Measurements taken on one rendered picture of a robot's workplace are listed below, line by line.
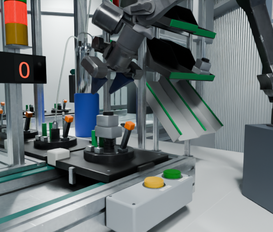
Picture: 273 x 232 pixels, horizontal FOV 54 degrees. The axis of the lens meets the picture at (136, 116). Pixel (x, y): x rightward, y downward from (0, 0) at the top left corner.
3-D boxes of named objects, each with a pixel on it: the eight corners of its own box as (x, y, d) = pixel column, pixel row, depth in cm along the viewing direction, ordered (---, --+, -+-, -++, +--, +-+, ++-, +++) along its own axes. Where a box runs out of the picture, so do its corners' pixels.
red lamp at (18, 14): (31, 25, 65) (31, 4, 64) (11, 20, 61) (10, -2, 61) (21, 28, 68) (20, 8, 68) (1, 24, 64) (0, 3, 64)
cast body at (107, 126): (122, 136, 74) (122, 111, 74) (111, 139, 71) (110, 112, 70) (101, 133, 79) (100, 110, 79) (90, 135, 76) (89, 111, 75)
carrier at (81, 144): (106, 148, 93) (105, 113, 92) (44, 163, 75) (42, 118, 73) (64, 140, 108) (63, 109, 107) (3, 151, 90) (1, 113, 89)
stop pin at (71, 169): (76, 183, 66) (75, 167, 65) (72, 184, 65) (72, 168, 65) (73, 182, 67) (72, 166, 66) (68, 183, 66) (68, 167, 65)
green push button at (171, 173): (184, 179, 61) (184, 171, 61) (175, 184, 58) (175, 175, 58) (169, 176, 63) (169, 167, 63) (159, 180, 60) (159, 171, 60)
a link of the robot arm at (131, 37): (158, 29, 67) (127, 9, 67) (155, 32, 62) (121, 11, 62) (145, 52, 71) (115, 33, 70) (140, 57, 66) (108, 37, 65)
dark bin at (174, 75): (194, 80, 93) (203, 60, 90) (169, 79, 84) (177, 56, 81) (145, 53, 111) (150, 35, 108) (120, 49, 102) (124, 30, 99)
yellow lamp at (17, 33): (32, 46, 65) (31, 25, 65) (12, 43, 62) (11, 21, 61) (22, 48, 69) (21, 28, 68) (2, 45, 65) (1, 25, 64)
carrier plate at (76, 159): (168, 161, 77) (168, 153, 77) (109, 183, 58) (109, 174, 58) (109, 149, 92) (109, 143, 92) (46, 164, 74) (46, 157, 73)
